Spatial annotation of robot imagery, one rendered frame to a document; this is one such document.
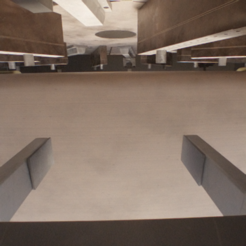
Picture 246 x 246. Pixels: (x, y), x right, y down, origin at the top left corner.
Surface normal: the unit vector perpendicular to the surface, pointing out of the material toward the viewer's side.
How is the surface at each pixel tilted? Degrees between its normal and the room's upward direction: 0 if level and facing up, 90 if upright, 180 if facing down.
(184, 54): 90
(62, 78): 135
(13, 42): 90
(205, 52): 90
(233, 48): 90
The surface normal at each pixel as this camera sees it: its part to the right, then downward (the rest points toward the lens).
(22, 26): 0.87, 0.13
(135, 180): 0.04, 0.29
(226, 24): -0.96, 0.09
